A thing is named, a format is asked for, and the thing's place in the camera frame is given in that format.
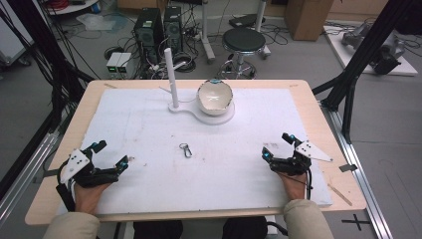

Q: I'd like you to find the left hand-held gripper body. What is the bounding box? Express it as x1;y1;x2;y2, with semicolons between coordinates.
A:
60;148;120;188

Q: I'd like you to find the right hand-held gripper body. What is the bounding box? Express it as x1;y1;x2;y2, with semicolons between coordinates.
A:
270;139;334;176

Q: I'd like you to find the metal key ring clip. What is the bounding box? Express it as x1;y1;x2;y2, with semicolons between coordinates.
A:
178;142;194;159

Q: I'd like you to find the person's left hand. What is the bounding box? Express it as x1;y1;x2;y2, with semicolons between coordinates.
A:
73;181;110;215

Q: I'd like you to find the person's right hand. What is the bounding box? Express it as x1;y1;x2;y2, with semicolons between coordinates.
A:
278;171;310;202

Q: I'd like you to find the light wooden table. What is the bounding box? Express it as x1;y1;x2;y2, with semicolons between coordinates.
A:
24;79;368;227

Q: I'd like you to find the thin wooden stick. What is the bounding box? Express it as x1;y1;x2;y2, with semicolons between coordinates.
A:
326;183;353;207

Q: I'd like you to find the white table cloth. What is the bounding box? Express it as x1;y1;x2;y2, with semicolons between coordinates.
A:
56;87;334;216

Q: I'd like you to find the person's left leg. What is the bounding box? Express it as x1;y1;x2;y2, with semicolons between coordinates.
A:
132;219;184;239

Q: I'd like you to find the person's leg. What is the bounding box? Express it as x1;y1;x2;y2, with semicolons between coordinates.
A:
222;216;269;239
132;219;184;239

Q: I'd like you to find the person's right leg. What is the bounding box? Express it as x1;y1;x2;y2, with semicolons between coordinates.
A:
222;216;269;239

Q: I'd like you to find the white bowl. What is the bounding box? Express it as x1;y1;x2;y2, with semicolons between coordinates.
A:
196;79;234;117

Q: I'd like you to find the white power supply unit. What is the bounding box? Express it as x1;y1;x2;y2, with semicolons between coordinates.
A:
105;52;123;75
115;52;133;75

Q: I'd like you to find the white board on floor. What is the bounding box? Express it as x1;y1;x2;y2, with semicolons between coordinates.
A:
322;24;419;77

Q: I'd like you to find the black round stool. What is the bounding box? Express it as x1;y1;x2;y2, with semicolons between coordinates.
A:
217;27;268;81

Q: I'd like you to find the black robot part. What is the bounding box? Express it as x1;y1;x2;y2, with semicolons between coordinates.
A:
371;48;402;76

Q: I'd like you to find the cardboard box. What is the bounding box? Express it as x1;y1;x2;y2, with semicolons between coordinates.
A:
284;0;334;42

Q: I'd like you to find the white desk leg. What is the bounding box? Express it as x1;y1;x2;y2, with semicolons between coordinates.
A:
200;0;217;65
254;0;272;60

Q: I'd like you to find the clear plastic sheet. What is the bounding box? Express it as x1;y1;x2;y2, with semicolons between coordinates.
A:
76;12;129;35

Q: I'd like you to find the flat black device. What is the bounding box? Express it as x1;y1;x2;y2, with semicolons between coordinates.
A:
228;13;267;30

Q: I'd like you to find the grey robot part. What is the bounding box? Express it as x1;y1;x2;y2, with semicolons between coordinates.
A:
340;23;406;58

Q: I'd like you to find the black computer tower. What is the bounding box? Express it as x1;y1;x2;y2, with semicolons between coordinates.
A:
162;5;184;55
133;7;165;65

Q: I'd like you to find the white round table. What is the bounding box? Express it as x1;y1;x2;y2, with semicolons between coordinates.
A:
45;0;101;17

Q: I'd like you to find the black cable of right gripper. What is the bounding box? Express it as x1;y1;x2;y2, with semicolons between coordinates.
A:
304;168;315;201

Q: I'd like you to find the aluminium rail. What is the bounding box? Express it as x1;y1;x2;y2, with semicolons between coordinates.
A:
0;131;62;227
319;101;394;239

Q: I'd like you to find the white stand with post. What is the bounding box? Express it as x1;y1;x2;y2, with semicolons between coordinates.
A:
163;47;236;126

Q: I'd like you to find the coiled black cable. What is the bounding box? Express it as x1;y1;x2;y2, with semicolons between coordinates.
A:
171;53;198;74

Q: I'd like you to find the black metal frame with cables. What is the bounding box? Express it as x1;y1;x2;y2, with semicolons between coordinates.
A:
0;0;95;134

